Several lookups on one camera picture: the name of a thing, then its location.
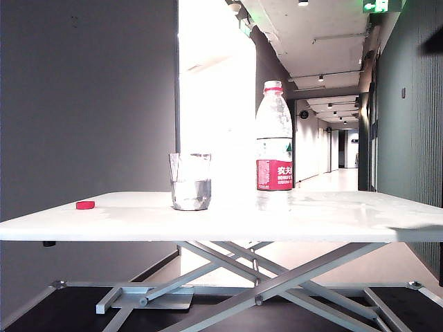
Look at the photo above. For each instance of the ceiling conduit pipe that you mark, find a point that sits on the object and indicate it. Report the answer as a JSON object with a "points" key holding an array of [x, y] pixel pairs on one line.
{"points": [[339, 36]]}

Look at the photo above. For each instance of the grey scissor table frame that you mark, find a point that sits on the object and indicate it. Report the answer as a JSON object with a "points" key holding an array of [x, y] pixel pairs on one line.
{"points": [[277, 281]]}

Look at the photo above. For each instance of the clear drinking glass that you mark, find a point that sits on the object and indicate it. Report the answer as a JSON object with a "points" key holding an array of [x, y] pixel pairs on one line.
{"points": [[191, 195]]}

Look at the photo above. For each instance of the round black wall device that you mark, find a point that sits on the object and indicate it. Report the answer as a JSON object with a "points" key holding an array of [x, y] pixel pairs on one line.
{"points": [[304, 114]]}

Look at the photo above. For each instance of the black knob under table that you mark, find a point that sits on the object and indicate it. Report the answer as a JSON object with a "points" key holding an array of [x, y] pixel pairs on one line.
{"points": [[49, 243]]}

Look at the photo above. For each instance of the green exit sign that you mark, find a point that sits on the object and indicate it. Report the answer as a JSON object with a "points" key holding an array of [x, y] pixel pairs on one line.
{"points": [[382, 5]]}

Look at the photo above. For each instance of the clear water bottle red label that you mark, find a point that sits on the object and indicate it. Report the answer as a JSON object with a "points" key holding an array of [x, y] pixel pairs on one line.
{"points": [[274, 174]]}

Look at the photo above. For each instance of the round ceiling spot light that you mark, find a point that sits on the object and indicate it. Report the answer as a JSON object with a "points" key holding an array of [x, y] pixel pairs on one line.
{"points": [[303, 2]]}

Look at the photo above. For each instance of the small green ceiling sign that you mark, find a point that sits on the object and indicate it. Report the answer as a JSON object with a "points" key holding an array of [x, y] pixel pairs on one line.
{"points": [[245, 28]]}

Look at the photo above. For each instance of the red bottle cap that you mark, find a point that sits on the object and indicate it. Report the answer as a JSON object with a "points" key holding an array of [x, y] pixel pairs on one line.
{"points": [[85, 205]]}

